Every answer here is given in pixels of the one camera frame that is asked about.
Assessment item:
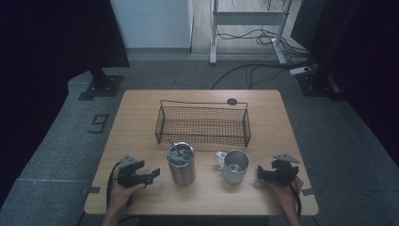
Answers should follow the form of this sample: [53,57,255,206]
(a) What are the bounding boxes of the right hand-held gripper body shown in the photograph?
[265,153,301,188]

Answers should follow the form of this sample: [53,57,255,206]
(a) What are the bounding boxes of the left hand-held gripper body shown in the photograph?
[118,153,149,189]

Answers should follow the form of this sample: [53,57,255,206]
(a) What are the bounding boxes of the white mug with steel inside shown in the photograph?
[215,149,251,185]

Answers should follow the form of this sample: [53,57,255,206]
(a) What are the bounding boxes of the stainless steel tumbler with lid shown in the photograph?
[166,141,197,187]

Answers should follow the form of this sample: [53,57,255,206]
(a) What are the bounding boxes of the metal straw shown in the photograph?
[167,137,184,157]

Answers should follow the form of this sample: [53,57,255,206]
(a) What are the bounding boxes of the black wire mesh basket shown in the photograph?
[154,99,252,149]

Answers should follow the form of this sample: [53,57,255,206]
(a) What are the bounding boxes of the person's left hand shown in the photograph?
[107,170,147,218]

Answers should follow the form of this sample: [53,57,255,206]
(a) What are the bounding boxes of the person's right hand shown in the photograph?
[268,176,305,218]

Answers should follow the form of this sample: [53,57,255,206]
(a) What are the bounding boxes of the black stand base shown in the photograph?
[77,68,125,102]
[295,70,346,102]

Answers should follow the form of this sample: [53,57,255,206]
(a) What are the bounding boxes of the white power strip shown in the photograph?
[289,65,312,76]

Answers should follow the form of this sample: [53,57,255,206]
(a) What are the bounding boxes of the black curtain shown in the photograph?
[290,0,399,164]
[0,0,131,177]

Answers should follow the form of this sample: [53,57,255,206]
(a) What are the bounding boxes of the left hand-held gripper cable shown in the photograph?
[105,159,124,211]

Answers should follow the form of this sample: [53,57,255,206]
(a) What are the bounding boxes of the hand-held gripper cable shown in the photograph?
[281,174,303,218]
[105,159,124,211]

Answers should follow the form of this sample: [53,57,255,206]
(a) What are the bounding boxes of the right hand-held gripper cable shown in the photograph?
[281,174,303,218]

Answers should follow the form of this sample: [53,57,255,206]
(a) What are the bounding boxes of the black floor cables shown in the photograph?
[210,26,318,90]

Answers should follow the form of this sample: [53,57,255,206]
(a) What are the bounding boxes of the white desk frame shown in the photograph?
[209,0,295,66]

